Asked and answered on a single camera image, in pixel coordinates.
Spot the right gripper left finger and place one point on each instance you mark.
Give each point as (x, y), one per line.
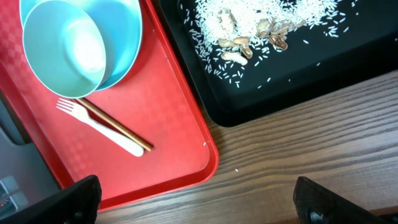
(78, 203)

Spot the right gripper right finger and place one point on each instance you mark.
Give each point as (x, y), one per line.
(316, 204)

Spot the light green bowl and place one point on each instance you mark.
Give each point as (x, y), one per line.
(64, 49)

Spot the rice and peanut shells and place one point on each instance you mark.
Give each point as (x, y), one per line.
(231, 36)

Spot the grey dishwasher rack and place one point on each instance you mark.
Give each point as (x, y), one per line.
(25, 177)

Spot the wooden chopstick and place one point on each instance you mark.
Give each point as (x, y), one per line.
(115, 124)

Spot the white plastic fork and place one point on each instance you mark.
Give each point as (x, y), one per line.
(80, 113)

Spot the red plastic tray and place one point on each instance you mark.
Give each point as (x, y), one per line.
(153, 101)

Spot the black plastic tray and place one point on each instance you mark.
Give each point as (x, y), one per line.
(315, 63)

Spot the light blue plate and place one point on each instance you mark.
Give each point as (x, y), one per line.
(120, 24)

